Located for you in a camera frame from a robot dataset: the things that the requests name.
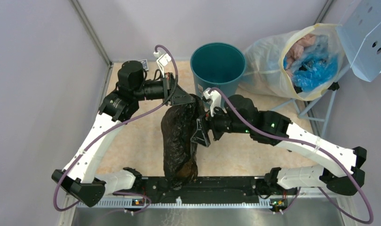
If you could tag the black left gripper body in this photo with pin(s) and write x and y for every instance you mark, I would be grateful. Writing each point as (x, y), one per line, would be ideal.
(168, 85)

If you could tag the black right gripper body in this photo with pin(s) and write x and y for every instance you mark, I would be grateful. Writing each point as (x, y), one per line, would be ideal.
(221, 123)

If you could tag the black trash bag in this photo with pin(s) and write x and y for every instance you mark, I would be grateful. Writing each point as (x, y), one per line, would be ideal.
(178, 125)

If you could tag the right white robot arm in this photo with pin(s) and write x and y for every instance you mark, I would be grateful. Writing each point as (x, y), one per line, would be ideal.
(336, 168)

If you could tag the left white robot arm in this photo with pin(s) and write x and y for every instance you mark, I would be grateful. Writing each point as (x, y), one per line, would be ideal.
(78, 178)

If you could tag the teal plastic trash bin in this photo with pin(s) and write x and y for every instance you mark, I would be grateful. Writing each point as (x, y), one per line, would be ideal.
(217, 65)

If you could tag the translucent bag of trash bags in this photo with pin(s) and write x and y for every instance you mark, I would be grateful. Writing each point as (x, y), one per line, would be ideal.
(265, 73)

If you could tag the pink trash bag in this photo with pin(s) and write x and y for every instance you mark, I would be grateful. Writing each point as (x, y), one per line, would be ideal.
(296, 51)

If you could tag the blue trash bag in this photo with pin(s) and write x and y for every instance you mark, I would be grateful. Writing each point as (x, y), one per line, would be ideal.
(316, 66)

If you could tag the blue playing card box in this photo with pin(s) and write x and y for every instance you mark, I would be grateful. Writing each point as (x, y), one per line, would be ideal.
(145, 65)

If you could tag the perforated light blue panel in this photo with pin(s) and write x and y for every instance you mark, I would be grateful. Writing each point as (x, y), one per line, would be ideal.
(360, 36)

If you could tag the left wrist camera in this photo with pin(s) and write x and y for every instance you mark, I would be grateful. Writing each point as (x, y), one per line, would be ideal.
(162, 60)

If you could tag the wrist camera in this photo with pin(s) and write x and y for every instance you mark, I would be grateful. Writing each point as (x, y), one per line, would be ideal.
(214, 99)
(162, 60)

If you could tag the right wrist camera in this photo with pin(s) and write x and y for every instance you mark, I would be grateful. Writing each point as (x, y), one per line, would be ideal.
(214, 99)

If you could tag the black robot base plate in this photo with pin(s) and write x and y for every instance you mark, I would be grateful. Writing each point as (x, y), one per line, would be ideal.
(207, 190)

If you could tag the white cable duct strip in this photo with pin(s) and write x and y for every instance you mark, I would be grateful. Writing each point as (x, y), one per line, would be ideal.
(127, 203)

